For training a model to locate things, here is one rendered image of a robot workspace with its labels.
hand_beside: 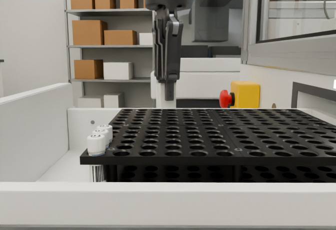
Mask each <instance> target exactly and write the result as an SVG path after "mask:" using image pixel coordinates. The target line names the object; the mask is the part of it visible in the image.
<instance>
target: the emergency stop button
mask: <svg viewBox="0 0 336 230"><path fill-rule="evenodd" d="M231 102H232V96H231V95H230V94H228V91H227V90H222V91H221V92H220V95H219V104H220V107H221V108H227V107H228V104H231Z"/></svg>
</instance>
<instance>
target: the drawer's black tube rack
mask: <svg viewBox="0 0 336 230"><path fill-rule="evenodd" d="M133 111H134V113H133V115H132V116H131V118H130V120H129V121H128V123H127V124H124V126H125V128H124V129H123V131H122V133H121V134H120V136H119V138H118V139H117V141H116V142H115V144H114V146H113V147H112V148H108V149H107V150H108V151H110V152H109V154H108V155H107V165H106V181H107V182H126V183H336V125H333V124H331V123H328V122H326V121H324V120H321V119H319V118H317V117H314V116H312V115H309V114H307V113H305V112H302V111H300V110H298V109H136V110H133Z"/></svg>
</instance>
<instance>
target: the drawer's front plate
mask: <svg viewBox="0 0 336 230"><path fill-rule="evenodd" d="M73 107H74V102H73V87H72V84H71V83H57V84H53V85H49V86H45V87H42V88H38V89H34V90H30V91H26V92H22V93H18V94H15V95H11V96H7V97H3V98H0V182H36V181H37V180H38V179H39V178H40V177H41V176H42V175H43V174H44V173H45V172H46V171H47V170H48V169H49V168H50V167H51V166H53V165H54V164H55V163H56V162H57V161H58V160H59V159H60V158H61V157H62V156H63V155H64V154H65V153H66V152H67V151H68V150H69V149H70V147H69V130H68V113H67V110H68V109H69V108H73Z"/></svg>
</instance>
